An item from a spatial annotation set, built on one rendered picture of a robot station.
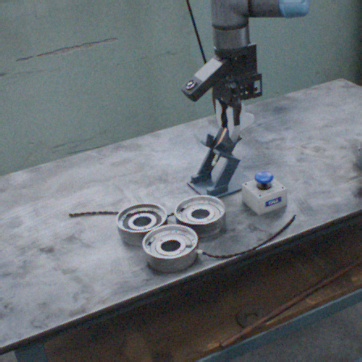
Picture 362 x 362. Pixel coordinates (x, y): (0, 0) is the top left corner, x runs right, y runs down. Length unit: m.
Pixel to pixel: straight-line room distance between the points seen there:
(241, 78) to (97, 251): 0.46
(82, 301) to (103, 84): 1.82
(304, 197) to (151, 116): 1.73
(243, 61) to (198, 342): 0.61
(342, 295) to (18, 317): 0.75
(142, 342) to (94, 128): 1.67
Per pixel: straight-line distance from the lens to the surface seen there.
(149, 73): 2.84
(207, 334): 1.32
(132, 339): 1.33
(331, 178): 1.36
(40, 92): 2.70
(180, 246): 1.11
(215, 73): 1.20
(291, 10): 1.15
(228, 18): 1.17
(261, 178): 1.21
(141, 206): 1.23
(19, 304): 1.11
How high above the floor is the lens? 1.50
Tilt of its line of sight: 30 degrees down
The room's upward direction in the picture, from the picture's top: 6 degrees counter-clockwise
